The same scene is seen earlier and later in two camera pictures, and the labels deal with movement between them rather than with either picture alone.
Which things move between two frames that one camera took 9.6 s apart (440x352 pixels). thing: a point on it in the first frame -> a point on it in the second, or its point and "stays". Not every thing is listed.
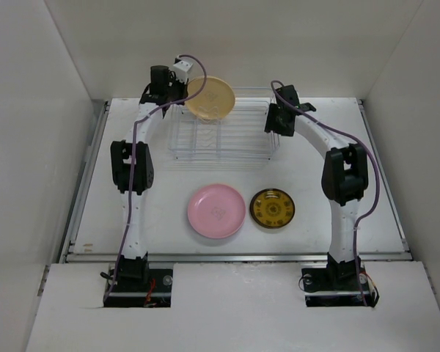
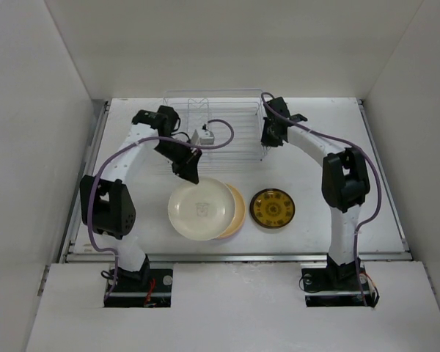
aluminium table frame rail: x=69 y=255 stays
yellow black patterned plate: x=272 y=208 stays
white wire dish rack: x=239 y=135 stays
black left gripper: x=182 y=84 -> x=187 y=168
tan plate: x=216 y=100 -> x=240 y=215
